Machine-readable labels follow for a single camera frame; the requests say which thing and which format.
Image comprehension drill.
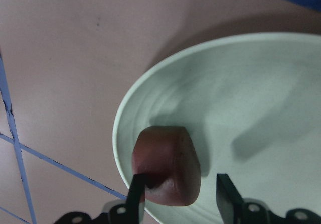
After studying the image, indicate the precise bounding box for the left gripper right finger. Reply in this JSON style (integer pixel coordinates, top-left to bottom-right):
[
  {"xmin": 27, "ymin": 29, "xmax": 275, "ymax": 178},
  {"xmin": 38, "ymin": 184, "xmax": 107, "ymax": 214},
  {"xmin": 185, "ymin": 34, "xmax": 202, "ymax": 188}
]
[{"xmin": 216, "ymin": 174, "xmax": 320, "ymax": 223}]

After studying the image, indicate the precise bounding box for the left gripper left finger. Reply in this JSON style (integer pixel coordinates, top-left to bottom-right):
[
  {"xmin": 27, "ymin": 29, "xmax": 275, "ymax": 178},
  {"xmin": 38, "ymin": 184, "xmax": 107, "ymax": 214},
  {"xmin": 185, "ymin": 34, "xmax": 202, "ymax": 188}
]
[{"xmin": 56, "ymin": 174, "xmax": 146, "ymax": 223}]

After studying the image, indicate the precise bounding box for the brown steamed bun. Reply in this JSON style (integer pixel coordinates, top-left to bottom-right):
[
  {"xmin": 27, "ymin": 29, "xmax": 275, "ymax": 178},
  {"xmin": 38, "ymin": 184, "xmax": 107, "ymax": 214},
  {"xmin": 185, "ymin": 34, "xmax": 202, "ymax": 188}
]
[{"xmin": 132, "ymin": 126, "xmax": 201, "ymax": 206}]

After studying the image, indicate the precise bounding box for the light green plate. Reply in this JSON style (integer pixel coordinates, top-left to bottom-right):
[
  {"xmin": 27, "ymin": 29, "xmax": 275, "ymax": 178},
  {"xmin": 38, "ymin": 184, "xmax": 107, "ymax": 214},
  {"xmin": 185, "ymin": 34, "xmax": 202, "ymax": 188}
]
[{"xmin": 113, "ymin": 33, "xmax": 320, "ymax": 223}]

